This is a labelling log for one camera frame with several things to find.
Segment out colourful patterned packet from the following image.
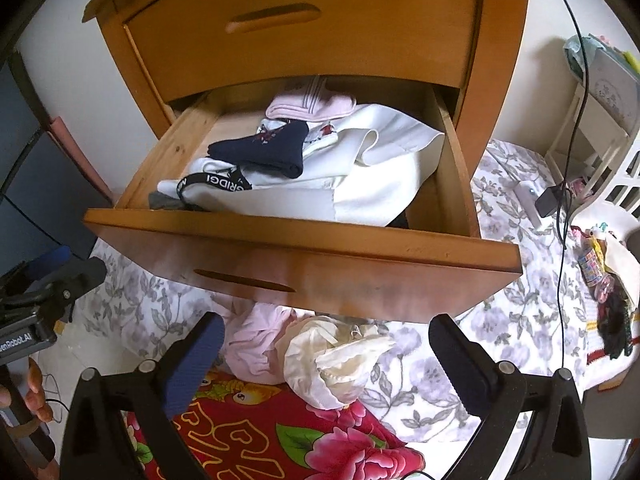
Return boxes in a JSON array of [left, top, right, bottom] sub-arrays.
[[577, 237, 613, 286]]

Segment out beige paper sheet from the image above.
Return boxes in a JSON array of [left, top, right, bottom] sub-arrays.
[[602, 232, 640, 286]]

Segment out pink board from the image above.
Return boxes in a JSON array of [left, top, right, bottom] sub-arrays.
[[47, 116, 116, 206]]

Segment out navy blue underwear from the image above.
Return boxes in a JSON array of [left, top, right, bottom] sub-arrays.
[[207, 121, 310, 179]]

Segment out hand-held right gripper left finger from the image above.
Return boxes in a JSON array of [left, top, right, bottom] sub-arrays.
[[60, 311, 227, 480]]

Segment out closed wooden drawer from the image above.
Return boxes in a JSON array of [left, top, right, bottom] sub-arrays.
[[122, 0, 486, 103]]

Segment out long black cable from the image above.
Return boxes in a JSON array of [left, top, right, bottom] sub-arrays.
[[542, 0, 601, 381]]

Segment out white power strip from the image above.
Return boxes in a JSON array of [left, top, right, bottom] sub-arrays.
[[512, 180, 546, 231]]

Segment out dark blue cabinet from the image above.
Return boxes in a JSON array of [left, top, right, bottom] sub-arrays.
[[0, 50, 113, 281]]

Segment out red floral blanket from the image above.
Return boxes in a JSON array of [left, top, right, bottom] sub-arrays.
[[125, 370, 426, 480]]

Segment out white cut-out rack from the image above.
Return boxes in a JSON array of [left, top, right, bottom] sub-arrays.
[[542, 35, 640, 231]]

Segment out cream lace underwear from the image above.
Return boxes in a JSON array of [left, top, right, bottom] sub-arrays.
[[284, 312, 398, 411]]

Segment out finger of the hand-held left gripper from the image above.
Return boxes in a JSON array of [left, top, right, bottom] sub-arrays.
[[45, 257, 108, 321], [22, 246, 71, 281]]

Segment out pale teal cloth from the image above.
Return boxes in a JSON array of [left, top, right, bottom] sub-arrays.
[[564, 34, 598, 73]]

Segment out pale pink garment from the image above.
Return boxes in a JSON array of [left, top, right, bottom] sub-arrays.
[[210, 295, 321, 386]]

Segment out black hair accessories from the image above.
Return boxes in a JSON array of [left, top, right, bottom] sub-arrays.
[[595, 280, 640, 361]]

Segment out wooden nightstand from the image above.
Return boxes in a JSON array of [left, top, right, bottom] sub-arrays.
[[82, 0, 531, 211]]

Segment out cream crochet mat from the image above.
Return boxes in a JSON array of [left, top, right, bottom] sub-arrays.
[[582, 305, 640, 391]]

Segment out pale grey book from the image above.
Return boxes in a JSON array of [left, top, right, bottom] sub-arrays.
[[585, 47, 640, 131]]

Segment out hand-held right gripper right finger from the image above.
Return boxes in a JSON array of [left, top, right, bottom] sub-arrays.
[[428, 313, 593, 480]]

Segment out person's left hand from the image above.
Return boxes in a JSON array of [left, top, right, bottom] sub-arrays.
[[25, 357, 53, 423]]

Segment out white cloth garment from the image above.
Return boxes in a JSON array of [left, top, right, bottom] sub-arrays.
[[157, 102, 446, 228]]

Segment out black power adapter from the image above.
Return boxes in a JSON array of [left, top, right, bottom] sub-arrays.
[[535, 185, 571, 218]]

